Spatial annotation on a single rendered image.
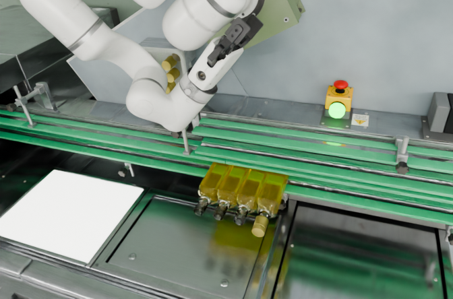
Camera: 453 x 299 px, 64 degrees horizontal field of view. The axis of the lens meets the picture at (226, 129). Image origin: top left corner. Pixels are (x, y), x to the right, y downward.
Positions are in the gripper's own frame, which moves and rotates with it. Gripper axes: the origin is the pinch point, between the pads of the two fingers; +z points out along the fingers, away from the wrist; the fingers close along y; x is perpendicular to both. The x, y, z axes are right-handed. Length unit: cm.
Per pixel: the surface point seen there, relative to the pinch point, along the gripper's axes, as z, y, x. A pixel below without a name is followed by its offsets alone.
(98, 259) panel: -78, -2, 10
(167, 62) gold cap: -35, 34, -18
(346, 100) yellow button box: -4.7, 33.6, 28.7
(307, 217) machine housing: -40, 33, 48
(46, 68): -91, 56, -68
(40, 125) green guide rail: -88, 28, -41
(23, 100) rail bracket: -80, 24, -49
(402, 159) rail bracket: -3, 20, 46
